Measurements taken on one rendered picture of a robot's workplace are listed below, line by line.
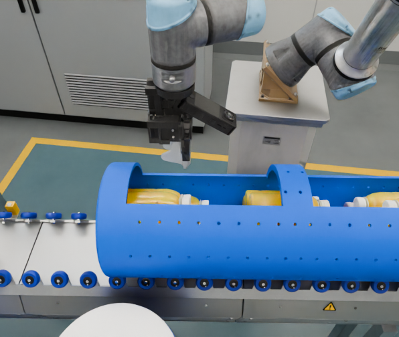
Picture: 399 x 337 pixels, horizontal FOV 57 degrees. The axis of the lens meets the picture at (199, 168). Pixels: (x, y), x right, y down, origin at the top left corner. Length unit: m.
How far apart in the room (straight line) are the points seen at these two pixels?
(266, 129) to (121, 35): 1.49
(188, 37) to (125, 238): 0.44
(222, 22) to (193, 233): 0.43
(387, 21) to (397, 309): 0.74
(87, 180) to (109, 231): 1.80
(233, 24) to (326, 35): 0.56
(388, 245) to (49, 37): 2.33
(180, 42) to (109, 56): 2.02
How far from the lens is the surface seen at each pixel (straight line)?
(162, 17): 0.58
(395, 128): 3.28
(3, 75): 3.08
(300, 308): 1.10
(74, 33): 2.61
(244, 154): 1.30
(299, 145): 1.27
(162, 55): 0.61
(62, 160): 2.81
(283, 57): 1.18
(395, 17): 0.92
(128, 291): 1.04
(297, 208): 0.83
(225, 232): 0.80
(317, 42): 1.16
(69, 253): 1.14
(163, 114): 0.69
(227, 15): 0.62
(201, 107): 0.67
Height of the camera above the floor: 1.85
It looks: 46 degrees down
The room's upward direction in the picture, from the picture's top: straight up
